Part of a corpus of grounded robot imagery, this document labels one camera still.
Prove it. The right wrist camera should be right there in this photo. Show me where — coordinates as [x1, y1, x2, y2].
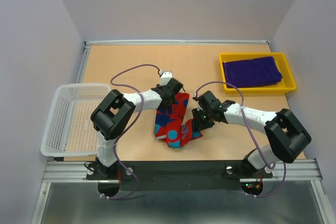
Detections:
[192, 92, 203, 111]

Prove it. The aluminium rail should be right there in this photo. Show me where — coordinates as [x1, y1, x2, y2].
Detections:
[85, 39, 269, 46]
[42, 159, 323, 183]

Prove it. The red blue patterned towel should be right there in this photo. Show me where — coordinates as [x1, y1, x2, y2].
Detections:
[153, 92, 203, 148]

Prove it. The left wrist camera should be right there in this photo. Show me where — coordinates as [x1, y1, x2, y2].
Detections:
[159, 70, 173, 86]

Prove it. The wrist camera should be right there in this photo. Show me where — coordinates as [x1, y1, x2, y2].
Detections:
[159, 70, 173, 86]
[192, 92, 203, 111]

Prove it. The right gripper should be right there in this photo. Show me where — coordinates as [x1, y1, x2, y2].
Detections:
[192, 107, 214, 132]

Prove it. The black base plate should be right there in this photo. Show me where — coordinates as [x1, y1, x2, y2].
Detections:
[86, 160, 272, 191]

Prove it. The yellow plastic tray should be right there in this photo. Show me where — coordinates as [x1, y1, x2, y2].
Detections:
[219, 52, 297, 95]

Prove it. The aluminium front rail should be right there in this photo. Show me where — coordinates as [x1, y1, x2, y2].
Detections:
[42, 159, 323, 183]

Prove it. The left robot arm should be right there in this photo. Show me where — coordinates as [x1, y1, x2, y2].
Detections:
[89, 78, 183, 179]

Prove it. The aluminium back rail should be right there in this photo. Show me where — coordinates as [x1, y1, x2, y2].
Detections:
[85, 39, 269, 46]

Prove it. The white plastic basket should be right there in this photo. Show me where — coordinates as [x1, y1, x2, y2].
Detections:
[40, 83, 111, 157]

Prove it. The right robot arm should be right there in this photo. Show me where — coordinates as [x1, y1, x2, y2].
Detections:
[192, 91, 311, 178]

